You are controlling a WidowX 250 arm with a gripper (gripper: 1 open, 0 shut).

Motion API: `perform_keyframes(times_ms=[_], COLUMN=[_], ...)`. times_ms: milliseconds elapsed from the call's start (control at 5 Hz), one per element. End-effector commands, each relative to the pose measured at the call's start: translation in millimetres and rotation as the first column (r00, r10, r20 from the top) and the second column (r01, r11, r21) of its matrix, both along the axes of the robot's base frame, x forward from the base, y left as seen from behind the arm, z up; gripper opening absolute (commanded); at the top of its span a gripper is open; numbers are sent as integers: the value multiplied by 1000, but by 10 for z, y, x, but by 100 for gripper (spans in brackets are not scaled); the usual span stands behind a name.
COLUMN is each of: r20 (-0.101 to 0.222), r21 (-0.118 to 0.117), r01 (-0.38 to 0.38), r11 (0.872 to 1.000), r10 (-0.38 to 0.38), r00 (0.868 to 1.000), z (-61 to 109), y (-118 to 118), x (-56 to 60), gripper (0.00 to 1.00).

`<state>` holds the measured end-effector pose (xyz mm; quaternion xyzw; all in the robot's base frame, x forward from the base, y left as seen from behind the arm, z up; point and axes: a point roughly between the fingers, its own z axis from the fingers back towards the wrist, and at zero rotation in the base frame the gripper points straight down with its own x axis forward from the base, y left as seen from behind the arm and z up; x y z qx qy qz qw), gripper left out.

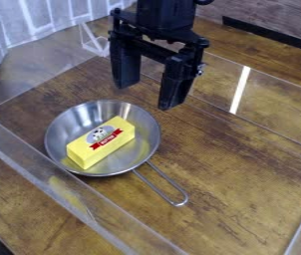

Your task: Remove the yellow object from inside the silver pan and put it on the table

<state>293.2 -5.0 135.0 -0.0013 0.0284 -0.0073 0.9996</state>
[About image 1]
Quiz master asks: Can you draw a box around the silver pan with wire handle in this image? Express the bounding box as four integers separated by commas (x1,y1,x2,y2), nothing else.
45,99,190,207

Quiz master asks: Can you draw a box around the clear acrylic enclosure wall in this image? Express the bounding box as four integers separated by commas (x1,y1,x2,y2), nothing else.
0,20,301,255

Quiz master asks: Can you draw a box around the white curtain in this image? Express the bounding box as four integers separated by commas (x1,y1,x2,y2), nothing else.
0,0,138,64

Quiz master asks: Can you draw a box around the yellow butter block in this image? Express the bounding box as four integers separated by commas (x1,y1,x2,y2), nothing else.
66,116,137,169

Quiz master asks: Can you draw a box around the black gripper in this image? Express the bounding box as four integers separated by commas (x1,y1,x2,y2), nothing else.
110,0,215,111

